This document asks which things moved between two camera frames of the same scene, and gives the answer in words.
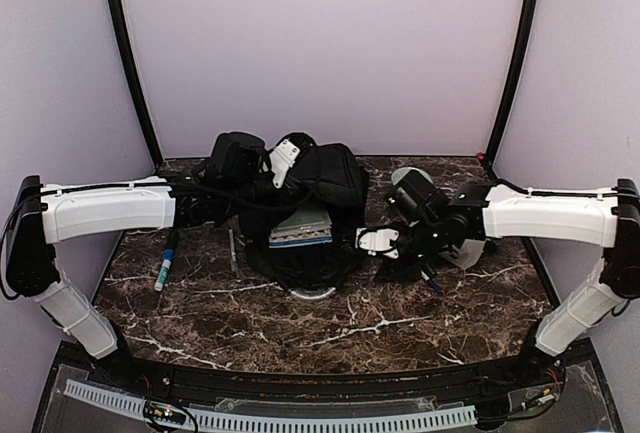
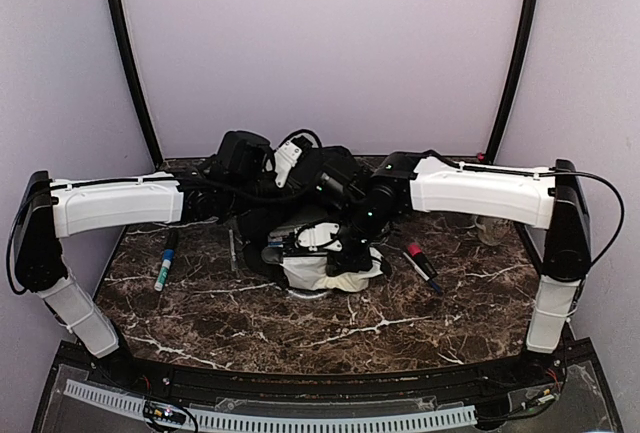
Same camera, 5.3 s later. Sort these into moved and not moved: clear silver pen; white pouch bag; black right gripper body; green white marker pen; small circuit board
Moved: black right gripper body; white pouch bag
Not moved: green white marker pen; clear silver pen; small circuit board
